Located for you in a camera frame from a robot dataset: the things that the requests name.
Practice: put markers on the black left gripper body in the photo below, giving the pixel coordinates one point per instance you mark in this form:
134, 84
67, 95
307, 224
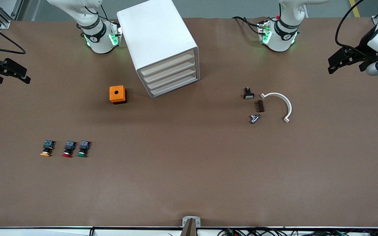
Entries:
363, 52

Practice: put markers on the yellow push button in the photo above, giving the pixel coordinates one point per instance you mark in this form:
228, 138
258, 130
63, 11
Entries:
47, 149

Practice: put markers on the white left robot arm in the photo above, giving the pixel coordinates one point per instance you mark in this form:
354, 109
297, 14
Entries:
282, 39

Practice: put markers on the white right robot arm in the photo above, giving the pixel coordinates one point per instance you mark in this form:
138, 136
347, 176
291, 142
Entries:
100, 42

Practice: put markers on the red push button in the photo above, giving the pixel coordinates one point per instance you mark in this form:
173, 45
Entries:
68, 149

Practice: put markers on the green push button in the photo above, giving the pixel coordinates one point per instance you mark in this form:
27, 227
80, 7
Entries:
83, 149

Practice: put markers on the brown terminal block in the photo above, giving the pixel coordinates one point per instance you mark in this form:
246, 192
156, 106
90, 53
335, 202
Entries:
260, 106

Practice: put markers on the orange box with hole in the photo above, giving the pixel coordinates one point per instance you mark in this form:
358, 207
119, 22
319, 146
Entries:
117, 94

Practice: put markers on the small silver metal connector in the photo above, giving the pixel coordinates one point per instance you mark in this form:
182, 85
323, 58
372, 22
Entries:
254, 118

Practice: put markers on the white curved bracket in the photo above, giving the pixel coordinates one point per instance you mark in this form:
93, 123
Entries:
287, 103

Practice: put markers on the black switch with white face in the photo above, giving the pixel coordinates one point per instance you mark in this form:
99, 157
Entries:
248, 94

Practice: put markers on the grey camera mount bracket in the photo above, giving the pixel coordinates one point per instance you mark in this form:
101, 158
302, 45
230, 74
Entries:
191, 222

